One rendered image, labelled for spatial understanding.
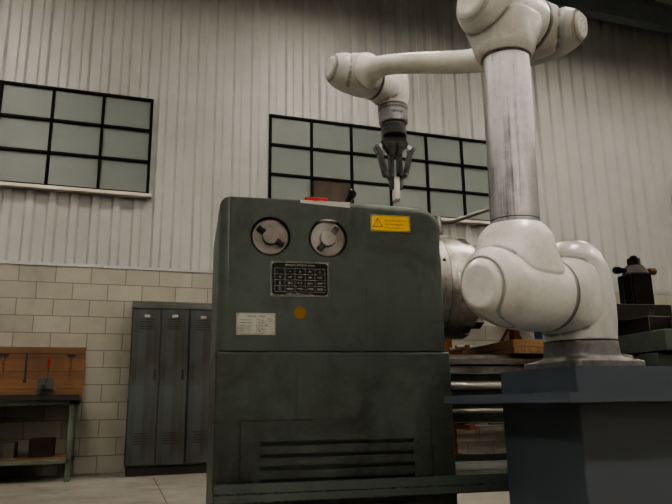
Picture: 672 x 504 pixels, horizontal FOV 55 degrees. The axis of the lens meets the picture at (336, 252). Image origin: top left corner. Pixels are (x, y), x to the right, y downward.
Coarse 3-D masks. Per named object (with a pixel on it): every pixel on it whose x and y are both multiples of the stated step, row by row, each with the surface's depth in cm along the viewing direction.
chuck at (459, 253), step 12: (444, 240) 194; (456, 240) 195; (456, 252) 190; (468, 252) 190; (456, 264) 187; (456, 276) 185; (456, 288) 185; (456, 300) 185; (456, 312) 186; (468, 312) 187; (456, 324) 189; (468, 324) 190; (456, 336) 194
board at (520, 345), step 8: (488, 344) 197; (496, 344) 192; (504, 344) 187; (512, 344) 182; (520, 344) 182; (528, 344) 183; (536, 344) 184; (464, 352) 214; (472, 352) 208; (480, 352) 203; (488, 352) 197; (496, 352) 192; (504, 352) 187; (512, 352) 182; (520, 352) 182; (528, 352) 182; (536, 352) 183
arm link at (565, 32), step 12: (552, 12) 144; (564, 12) 145; (576, 12) 145; (552, 24) 144; (564, 24) 144; (576, 24) 144; (552, 36) 145; (564, 36) 145; (576, 36) 146; (540, 48) 147; (552, 48) 148; (564, 48) 148; (540, 60) 154
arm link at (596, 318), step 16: (576, 256) 138; (592, 256) 138; (576, 272) 133; (592, 272) 135; (608, 272) 139; (592, 288) 134; (608, 288) 137; (592, 304) 133; (608, 304) 136; (576, 320) 132; (592, 320) 133; (608, 320) 135; (544, 336) 141; (560, 336) 136; (576, 336) 134; (592, 336) 134; (608, 336) 134
